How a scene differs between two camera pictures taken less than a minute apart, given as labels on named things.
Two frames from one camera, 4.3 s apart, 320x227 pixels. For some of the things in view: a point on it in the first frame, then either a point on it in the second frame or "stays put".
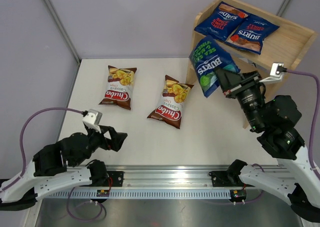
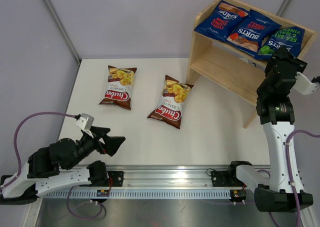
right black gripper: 228,79 -> 283,54
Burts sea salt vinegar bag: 206,57 -> 288,38
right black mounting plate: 222,178 stays put
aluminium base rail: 168,176 stays put
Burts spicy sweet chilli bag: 222,21 stays put
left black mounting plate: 115,178 stays put
